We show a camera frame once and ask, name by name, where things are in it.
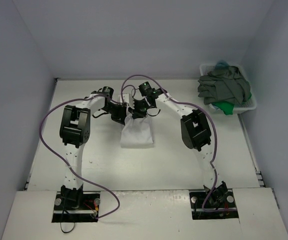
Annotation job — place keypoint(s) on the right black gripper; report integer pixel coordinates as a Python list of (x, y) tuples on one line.
[(138, 112)]

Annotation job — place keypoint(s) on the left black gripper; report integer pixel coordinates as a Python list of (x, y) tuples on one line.
[(120, 115)]

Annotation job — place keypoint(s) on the white t shirt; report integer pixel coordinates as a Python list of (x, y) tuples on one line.
[(137, 133)]

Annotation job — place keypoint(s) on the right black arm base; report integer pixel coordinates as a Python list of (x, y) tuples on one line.
[(224, 209)]

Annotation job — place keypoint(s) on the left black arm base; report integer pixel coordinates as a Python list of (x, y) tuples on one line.
[(67, 215)]

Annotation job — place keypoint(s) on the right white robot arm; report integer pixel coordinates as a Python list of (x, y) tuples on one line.
[(198, 133)]

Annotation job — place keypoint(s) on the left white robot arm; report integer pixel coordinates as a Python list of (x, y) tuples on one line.
[(75, 132)]

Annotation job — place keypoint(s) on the white plastic basket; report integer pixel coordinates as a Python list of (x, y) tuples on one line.
[(207, 67)]

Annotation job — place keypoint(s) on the green t shirt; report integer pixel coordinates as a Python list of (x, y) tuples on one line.
[(230, 109)]

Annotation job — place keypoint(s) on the grey t shirt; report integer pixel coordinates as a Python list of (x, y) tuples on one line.
[(224, 85)]

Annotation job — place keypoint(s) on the teal cloth in basket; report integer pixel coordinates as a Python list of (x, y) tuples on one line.
[(221, 64)]

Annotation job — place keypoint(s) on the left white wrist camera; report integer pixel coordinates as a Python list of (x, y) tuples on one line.
[(121, 99)]

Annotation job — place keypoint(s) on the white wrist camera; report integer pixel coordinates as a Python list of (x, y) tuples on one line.
[(127, 98), (121, 99)]

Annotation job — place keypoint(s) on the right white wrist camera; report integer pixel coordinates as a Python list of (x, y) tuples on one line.
[(127, 98)]

